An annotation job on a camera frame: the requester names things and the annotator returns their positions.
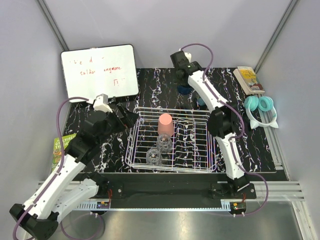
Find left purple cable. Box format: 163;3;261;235
12;96;106;240

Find light blue mug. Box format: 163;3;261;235
196;95;206;106

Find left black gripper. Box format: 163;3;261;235
97;103;139;145

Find white whiteboard with red writing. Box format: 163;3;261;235
60;44;139;100

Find pink plastic cup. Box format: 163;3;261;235
157;113;174;137

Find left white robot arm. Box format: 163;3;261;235
9;103;139;240

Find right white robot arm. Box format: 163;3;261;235
170;50;250;199

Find clear glass cup front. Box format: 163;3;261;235
146;148;163;166

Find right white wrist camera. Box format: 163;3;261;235
184;52;192;62

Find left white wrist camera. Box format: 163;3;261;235
93;94;113;113

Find green treehouse book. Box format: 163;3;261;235
51;133;77;172

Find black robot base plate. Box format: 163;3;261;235
74;171;288;210

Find clear glass cup rear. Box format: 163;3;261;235
156;134;173;154

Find yellow cover book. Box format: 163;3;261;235
233;66;265;96

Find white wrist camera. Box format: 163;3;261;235
184;52;192;62
93;94;113;113

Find white wire dish rack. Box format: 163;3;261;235
125;107;219;173

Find teal cat ear headphones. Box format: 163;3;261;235
244;95;279;130

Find white slotted cable duct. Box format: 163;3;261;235
74;201;111;212

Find dark blue mug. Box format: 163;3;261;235
177;85;194;95

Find clear glass cup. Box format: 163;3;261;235
156;134;173;154
146;148;163;166

